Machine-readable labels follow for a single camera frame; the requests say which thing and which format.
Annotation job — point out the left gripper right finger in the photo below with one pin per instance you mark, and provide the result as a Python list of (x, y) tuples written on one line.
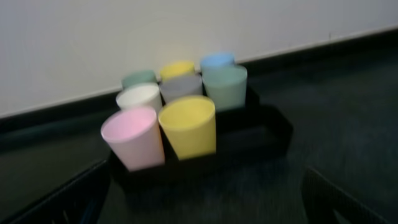
[(323, 203)]

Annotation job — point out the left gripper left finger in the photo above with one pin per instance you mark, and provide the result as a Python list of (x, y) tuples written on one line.
[(46, 207)]

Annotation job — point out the black tray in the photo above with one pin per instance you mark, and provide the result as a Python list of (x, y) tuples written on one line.
[(248, 140), (252, 97)]

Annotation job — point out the pink cup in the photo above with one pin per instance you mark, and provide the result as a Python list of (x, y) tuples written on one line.
[(135, 140)]

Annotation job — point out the white cup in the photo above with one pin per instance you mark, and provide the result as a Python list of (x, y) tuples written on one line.
[(140, 96)]

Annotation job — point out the green cup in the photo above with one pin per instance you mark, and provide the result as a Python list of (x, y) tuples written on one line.
[(138, 77), (226, 88)]

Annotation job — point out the yellow cup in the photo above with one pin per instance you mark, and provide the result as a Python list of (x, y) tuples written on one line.
[(189, 130), (177, 69)]

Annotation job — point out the blue cup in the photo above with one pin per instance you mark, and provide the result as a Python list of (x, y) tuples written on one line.
[(217, 60)]

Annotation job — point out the grey cup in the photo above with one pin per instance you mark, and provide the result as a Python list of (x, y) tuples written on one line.
[(180, 87)]

